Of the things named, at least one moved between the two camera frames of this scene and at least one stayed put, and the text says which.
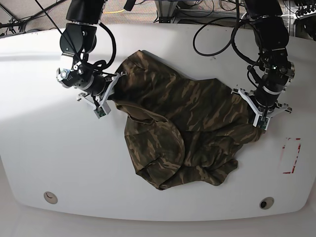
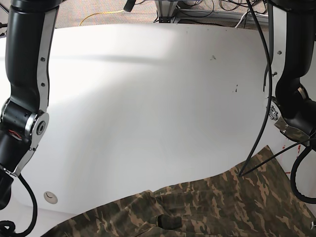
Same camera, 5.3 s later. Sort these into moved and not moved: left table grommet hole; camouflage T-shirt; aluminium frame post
Moved: camouflage T-shirt
Not moved: left table grommet hole; aluminium frame post
